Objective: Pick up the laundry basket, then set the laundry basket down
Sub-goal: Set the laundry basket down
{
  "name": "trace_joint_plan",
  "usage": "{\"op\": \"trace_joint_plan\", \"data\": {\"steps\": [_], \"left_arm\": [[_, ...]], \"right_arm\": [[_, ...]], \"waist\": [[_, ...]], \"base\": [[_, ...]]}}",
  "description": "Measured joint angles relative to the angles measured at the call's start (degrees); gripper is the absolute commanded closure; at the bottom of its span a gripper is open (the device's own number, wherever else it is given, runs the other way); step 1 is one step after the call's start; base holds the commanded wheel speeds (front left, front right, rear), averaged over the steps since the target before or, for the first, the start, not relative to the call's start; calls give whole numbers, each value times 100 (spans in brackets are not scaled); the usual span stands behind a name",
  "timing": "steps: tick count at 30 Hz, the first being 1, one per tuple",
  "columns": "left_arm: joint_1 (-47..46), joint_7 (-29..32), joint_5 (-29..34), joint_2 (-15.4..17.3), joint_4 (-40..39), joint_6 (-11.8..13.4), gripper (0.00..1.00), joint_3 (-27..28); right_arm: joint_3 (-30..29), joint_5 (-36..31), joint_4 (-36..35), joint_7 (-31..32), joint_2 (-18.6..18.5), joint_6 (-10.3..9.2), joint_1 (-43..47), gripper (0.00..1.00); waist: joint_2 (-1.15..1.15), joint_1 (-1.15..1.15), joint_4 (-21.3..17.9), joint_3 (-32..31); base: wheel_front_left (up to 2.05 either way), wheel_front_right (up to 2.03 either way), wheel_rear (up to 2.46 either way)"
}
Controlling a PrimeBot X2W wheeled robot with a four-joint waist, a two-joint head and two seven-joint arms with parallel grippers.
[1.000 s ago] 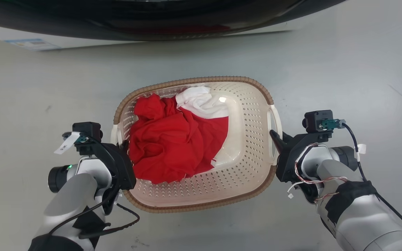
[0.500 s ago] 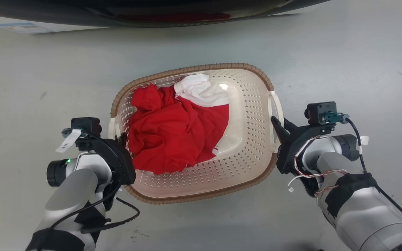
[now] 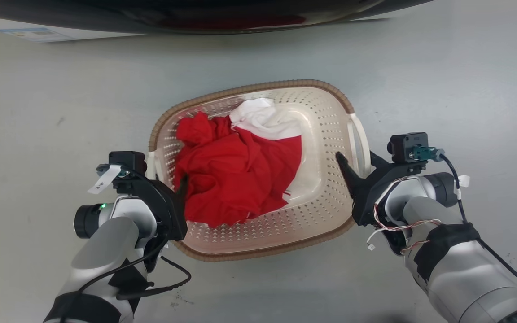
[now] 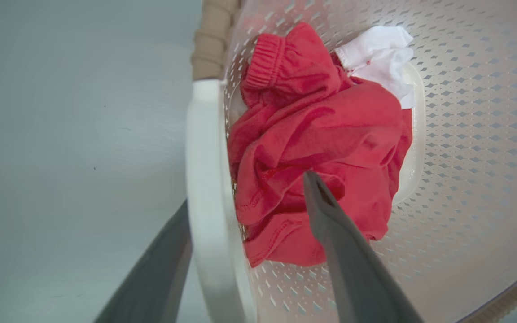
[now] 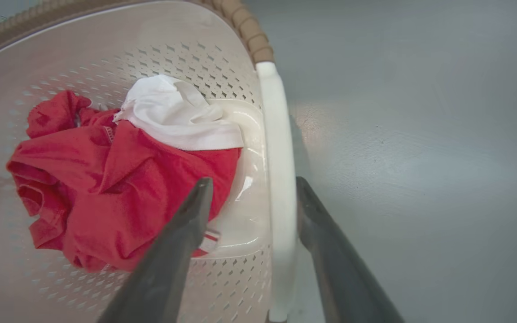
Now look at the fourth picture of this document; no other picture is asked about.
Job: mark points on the white garment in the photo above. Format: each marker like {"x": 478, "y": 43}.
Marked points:
{"x": 384, "y": 58}

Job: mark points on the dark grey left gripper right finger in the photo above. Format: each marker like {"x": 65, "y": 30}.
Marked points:
{"x": 357, "y": 273}

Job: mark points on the red garment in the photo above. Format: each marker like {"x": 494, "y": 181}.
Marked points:
{"x": 321, "y": 130}

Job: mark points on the white perforated laundry basket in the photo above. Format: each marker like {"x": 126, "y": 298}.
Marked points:
{"x": 465, "y": 179}

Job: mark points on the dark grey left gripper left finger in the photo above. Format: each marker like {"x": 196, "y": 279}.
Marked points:
{"x": 155, "y": 278}

